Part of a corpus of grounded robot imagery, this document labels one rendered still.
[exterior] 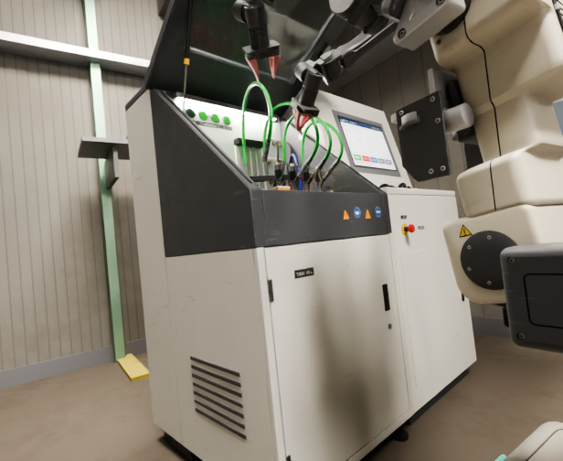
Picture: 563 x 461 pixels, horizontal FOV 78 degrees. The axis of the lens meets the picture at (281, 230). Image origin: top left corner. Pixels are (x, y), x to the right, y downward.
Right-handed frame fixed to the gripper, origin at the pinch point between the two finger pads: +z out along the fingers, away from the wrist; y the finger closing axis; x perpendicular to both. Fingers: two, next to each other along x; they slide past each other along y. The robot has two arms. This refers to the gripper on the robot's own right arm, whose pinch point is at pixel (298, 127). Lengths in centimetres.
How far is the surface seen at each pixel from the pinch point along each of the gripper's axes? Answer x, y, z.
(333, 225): -1.2, -35.2, 17.3
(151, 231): 48, 11, 54
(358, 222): -15.3, -32.4, 19.6
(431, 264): -67, -39, 44
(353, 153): -49, 19, 20
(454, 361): -78, -71, 80
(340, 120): -47, 35, 10
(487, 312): -173, -42, 109
